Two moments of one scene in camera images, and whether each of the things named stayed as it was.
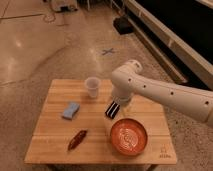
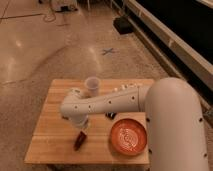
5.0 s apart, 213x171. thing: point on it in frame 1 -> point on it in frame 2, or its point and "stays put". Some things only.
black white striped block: [112, 109] stays put
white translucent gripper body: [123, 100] -> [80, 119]
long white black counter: [180, 32] stays put
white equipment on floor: [65, 6] stays put
